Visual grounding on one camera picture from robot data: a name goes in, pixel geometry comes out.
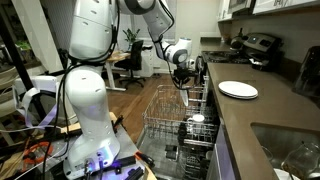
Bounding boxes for black countertop appliance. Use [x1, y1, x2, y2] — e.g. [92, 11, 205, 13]
[292, 45, 320, 102]

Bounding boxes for white wire dishwasher rack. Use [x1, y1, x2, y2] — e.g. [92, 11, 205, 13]
[135, 131, 221, 180]

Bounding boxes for large white plate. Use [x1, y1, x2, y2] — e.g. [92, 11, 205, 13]
[218, 80, 259, 100]

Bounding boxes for glass pitcher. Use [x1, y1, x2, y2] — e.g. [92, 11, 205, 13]
[281, 141, 320, 180]

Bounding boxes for black kettle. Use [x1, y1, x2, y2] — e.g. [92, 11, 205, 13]
[230, 27, 248, 52]

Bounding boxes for lower dishwasher rack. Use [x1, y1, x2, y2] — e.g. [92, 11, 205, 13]
[178, 143, 218, 180]

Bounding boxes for steel kitchen sink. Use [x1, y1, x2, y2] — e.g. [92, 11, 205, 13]
[250, 121, 320, 180]

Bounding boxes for white mug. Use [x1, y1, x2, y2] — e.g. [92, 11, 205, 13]
[191, 113, 206, 126]

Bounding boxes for gray lower door cabinet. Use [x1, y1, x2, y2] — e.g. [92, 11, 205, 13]
[205, 123, 238, 180]

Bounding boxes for green potted plant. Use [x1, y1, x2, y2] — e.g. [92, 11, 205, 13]
[122, 27, 142, 52]

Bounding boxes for robot mounting table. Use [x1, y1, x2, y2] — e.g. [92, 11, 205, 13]
[0, 111, 158, 180]

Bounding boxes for dark microwave oven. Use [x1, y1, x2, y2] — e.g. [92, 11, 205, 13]
[227, 0, 256, 16]

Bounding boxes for white fabric strap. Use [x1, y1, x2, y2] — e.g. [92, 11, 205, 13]
[12, 75, 63, 131]

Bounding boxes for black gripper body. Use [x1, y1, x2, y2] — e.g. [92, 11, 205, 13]
[173, 66, 198, 83]

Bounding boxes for black frame pole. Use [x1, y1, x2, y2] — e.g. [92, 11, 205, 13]
[0, 16, 48, 125]

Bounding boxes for orange cable coil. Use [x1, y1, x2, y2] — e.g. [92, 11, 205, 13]
[21, 141, 55, 165]

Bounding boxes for white drawer unit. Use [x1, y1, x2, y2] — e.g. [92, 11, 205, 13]
[141, 43, 156, 78]

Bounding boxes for black clamp orange handle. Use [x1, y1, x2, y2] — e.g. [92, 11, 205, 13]
[134, 151, 156, 169]

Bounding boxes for black office chair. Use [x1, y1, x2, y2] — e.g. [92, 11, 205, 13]
[114, 39, 148, 90]

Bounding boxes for white upper cabinet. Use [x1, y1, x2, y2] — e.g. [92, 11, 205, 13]
[217, 0, 320, 23]

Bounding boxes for wooden standing desk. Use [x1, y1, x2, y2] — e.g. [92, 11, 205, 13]
[103, 50, 132, 92]

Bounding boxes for black stove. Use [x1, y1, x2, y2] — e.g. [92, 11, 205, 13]
[199, 32, 284, 72]

